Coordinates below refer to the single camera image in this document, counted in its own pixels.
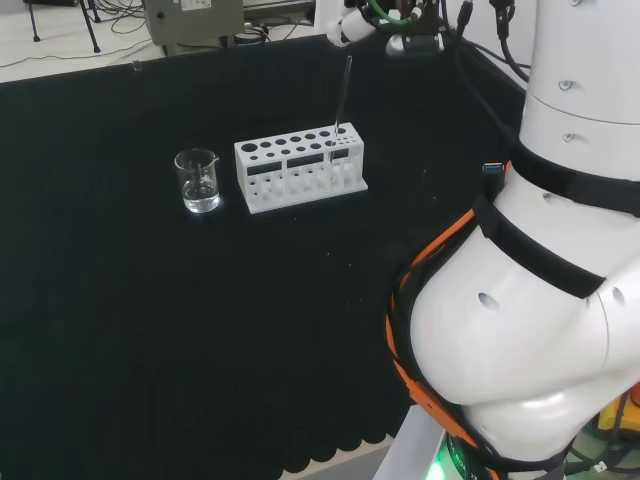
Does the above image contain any black tripod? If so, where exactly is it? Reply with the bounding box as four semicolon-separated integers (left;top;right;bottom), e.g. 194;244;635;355
23;0;102;54

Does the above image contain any black bench cloth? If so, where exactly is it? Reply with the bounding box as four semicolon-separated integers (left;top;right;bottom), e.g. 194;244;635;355
0;22;531;480

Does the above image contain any yellow stop button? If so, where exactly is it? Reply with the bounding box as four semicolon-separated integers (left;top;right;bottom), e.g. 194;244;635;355
596;382;640;437

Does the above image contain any pale base plate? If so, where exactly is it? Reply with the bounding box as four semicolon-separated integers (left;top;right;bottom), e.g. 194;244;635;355
372;399;452;480

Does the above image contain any black cable coil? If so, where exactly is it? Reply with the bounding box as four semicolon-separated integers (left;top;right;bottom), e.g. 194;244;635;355
233;25;272;47

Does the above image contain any white test tube rack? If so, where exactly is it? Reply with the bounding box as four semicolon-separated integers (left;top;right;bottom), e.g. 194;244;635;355
233;122;370;216

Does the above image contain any clear glass beaker with water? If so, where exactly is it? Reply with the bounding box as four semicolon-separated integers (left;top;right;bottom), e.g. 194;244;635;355
173;147;222;215

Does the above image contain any clear glass rod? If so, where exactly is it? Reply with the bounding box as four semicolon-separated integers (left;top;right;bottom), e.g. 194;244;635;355
329;54;354;164

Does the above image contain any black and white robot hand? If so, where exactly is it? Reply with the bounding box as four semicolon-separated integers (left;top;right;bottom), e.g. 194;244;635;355
326;0;447;57

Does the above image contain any grey equipment box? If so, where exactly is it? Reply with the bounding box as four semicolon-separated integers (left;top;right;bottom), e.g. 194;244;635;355
142;0;247;48

